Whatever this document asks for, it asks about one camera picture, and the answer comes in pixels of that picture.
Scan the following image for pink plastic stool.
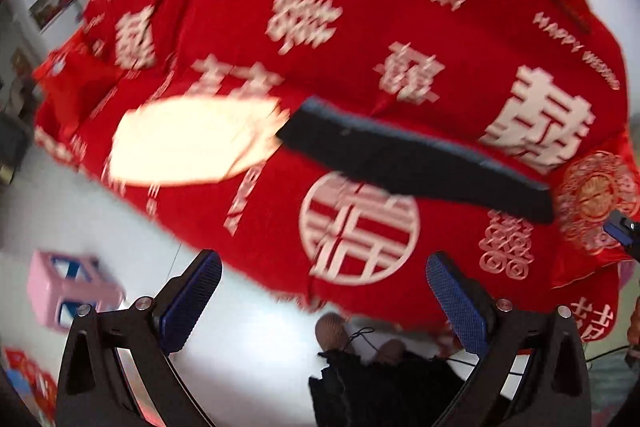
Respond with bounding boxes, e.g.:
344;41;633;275
26;250;126;334

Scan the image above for red printed blanket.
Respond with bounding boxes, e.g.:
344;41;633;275
31;0;632;355

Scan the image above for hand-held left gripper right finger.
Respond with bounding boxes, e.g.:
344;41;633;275
426;252;593;427

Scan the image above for black pants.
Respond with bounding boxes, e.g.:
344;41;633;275
276;96;556;225

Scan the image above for person's pink slipper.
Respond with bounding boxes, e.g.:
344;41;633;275
314;312;357;354
376;339;407;365

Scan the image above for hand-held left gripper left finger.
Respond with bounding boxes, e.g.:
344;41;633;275
55;249;223;427

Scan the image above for person's dark clothing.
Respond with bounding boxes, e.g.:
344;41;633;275
308;349;468;427

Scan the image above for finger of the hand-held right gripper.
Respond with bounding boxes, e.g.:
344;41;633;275
603;210;640;264

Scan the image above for red paper packets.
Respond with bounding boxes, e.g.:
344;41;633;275
2;347;58;425

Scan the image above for light blue cloth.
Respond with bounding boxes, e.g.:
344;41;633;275
584;347;640;423

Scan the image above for red cushion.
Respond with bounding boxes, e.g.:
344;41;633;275
32;29;126;142

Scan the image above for cream folded cloth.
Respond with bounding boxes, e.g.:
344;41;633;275
107;94;291;186

